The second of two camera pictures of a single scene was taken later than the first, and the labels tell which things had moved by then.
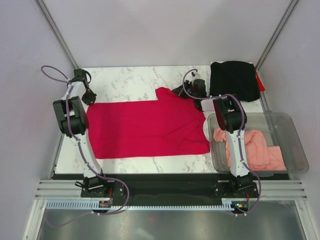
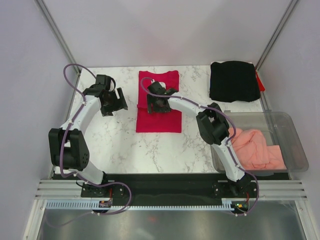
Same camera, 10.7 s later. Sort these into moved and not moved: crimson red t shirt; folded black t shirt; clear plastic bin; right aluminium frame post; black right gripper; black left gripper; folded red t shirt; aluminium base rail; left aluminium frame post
Moved: crimson red t shirt; black left gripper; black right gripper
Not moved: clear plastic bin; folded red t shirt; left aluminium frame post; folded black t shirt; aluminium base rail; right aluminium frame post
